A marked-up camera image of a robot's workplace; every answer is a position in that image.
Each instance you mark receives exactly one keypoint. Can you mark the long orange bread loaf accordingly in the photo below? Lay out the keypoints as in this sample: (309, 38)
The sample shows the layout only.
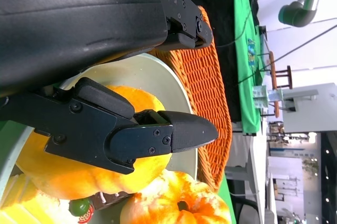
(79, 179)

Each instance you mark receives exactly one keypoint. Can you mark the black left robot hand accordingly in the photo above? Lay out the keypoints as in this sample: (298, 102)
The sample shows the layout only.
(79, 24)

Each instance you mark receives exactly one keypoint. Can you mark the round striped pumpkin bread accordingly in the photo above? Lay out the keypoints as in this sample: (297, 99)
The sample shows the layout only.
(163, 203)

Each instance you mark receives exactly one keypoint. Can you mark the chocolate layer cake slice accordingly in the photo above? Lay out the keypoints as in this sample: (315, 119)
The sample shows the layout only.
(108, 201)

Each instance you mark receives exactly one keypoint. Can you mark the green printed cloth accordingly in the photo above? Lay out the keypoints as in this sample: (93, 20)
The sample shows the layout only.
(247, 90)

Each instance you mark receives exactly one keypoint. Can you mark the grey round bowl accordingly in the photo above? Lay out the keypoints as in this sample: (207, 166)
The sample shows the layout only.
(147, 76)

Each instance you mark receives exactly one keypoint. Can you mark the brown wooden stool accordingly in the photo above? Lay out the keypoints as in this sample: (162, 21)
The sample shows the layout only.
(289, 76)

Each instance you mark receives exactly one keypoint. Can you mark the black backdrop curtain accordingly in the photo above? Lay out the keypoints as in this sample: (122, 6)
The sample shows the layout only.
(226, 11)

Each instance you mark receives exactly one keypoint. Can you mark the orange wicker basket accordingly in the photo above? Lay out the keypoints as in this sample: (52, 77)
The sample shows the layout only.
(208, 82)

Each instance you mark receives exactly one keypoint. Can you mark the yellow layer cake slice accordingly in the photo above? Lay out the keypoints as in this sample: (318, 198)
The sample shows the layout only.
(29, 205)

